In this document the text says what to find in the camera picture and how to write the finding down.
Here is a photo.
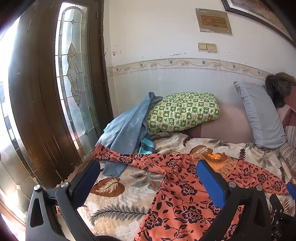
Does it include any blue knitted sweater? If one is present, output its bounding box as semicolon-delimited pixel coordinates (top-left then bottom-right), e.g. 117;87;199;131
96;92;163;178

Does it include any mauve pillow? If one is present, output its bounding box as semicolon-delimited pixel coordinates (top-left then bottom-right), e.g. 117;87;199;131
187;102;255;143

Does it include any green checkered pillow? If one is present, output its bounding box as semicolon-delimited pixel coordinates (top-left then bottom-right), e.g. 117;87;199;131
147;92;220;137

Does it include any leaf printed bed blanket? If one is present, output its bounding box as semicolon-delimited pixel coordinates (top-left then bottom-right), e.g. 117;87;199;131
55;132;296;241

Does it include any wooden door with leaded glass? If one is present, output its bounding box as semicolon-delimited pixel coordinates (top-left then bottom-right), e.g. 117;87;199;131
0;0;114;232

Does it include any wall plaque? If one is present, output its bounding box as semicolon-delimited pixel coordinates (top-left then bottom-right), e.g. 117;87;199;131
195;8;233;36

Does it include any dark framed picture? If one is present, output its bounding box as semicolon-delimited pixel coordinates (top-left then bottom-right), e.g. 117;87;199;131
221;0;296;44

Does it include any grey-blue pillow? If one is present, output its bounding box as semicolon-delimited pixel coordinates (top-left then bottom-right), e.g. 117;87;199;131
233;81;287;149

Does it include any orange floral garment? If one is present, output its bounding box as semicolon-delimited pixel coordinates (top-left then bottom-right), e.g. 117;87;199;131
92;143;289;241

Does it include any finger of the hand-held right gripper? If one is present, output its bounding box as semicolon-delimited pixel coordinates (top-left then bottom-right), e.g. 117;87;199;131
286;183;296;199

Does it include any teal striped cloth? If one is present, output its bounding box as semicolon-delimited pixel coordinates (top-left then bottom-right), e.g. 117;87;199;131
139;137;155;154

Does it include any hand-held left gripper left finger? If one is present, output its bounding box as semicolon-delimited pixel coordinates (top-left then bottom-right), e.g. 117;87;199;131
25;159;101;241

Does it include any pink cloth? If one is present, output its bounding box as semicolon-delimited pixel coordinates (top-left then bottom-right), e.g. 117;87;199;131
276;93;296;130

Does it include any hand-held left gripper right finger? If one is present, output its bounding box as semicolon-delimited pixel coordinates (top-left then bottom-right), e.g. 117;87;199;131
196;159;278;241

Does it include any striped pillow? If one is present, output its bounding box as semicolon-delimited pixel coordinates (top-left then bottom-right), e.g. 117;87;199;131
277;125;296;172

